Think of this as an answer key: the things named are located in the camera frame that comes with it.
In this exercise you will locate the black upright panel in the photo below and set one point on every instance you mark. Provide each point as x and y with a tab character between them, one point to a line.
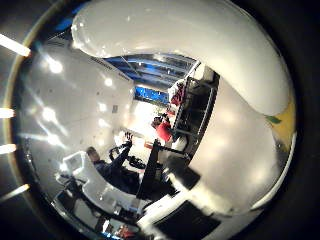
150	170

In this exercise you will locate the seated person in dark clothes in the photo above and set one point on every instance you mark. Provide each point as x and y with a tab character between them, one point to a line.
115	171

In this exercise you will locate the person in red shirt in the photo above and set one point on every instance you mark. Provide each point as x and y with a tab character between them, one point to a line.
164	130

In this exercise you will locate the white desk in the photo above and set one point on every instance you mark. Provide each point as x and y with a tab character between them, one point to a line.
96	191

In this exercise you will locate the red and white bundle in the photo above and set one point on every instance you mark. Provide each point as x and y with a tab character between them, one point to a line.
176	95

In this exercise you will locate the blue wall screen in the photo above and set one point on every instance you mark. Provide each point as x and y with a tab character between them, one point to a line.
151	95

